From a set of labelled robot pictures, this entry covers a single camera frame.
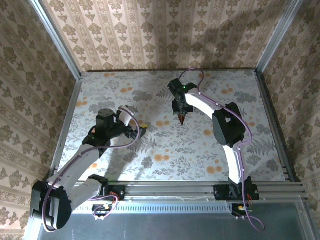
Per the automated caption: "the grey metal sheet panel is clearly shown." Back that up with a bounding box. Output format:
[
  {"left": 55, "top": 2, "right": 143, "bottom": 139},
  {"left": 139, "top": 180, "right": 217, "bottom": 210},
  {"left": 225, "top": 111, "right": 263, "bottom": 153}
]
[{"left": 23, "top": 201, "right": 317, "bottom": 240}]

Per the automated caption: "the floral patterned table cover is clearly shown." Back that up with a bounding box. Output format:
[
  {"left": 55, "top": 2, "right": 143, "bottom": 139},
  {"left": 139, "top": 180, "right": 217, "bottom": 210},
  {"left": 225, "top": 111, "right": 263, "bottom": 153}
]
[{"left": 54, "top": 69, "right": 287, "bottom": 182}]

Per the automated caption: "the black connector box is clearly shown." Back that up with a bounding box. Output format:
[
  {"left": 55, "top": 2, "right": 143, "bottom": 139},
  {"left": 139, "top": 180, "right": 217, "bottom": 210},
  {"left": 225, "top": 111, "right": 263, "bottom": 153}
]
[
  {"left": 231, "top": 203, "right": 254, "bottom": 217},
  {"left": 91, "top": 203, "right": 114, "bottom": 218}
]

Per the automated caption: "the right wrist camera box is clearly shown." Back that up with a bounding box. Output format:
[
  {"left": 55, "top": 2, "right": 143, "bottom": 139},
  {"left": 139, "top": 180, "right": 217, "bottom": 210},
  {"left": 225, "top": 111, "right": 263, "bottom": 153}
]
[{"left": 167, "top": 78, "right": 198, "bottom": 95}]

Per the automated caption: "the aluminium side rail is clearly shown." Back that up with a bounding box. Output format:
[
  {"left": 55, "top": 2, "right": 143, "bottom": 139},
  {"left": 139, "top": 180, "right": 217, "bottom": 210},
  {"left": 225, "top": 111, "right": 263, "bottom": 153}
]
[
  {"left": 254, "top": 71, "right": 302, "bottom": 183},
  {"left": 46, "top": 74, "right": 83, "bottom": 183}
]

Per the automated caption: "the long aluminium profile rail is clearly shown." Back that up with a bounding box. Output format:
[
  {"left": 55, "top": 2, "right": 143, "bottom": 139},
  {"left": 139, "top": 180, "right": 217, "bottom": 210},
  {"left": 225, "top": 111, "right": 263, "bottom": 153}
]
[{"left": 34, "top": 181, "right": 308, "bottom": 203}]

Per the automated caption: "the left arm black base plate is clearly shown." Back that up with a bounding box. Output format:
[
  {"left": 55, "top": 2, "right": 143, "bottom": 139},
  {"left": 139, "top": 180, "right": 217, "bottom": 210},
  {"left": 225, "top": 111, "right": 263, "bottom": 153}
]
[{"left": 81, "top": 174, "right": 126, "bottom": 202}]

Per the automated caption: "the slotted grey cable duct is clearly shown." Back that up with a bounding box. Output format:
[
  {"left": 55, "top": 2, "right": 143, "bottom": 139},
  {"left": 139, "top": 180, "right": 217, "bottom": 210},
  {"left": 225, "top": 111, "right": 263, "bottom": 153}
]
[{"left": 69, "top": 201, "right": 233, "bottom": 215}]

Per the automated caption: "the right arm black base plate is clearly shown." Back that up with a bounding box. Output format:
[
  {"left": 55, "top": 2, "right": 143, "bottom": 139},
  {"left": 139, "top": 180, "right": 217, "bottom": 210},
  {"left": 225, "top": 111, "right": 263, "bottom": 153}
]
[{"left": 213, "top": 183, "right": 260, "bottom": 202}]

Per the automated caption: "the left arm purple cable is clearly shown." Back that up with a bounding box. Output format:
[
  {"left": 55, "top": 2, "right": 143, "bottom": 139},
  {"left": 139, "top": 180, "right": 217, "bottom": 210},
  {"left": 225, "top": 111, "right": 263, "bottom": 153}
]
[{"left": 41, "top": 109, "right": 141, "bottom": 233}]

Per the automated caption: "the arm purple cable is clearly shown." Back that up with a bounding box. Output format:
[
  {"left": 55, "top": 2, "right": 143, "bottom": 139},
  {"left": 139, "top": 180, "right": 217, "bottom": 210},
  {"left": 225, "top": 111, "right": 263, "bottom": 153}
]
[
  {"left": 41, "top": 109, "right": 141, "bottom": 233},
  {"left": 179, "top": 67, "right": 266, "bottom": 232}
]

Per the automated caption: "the aluminium frame post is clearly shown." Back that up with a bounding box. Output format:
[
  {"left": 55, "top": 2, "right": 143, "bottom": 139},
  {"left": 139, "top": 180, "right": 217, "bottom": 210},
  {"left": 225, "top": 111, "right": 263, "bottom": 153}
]
[
  {"left": 254, "top": 0, "right": 306, "bottom": 76},
  {"left": 27, "top": 0, "right": 83, "bottom": 80}
]

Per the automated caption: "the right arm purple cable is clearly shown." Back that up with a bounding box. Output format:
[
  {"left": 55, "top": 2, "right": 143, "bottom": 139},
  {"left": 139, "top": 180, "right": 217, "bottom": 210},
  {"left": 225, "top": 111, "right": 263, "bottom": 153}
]
[{"left": 179, "top": 67, "right": 266, "bottom": 232}]

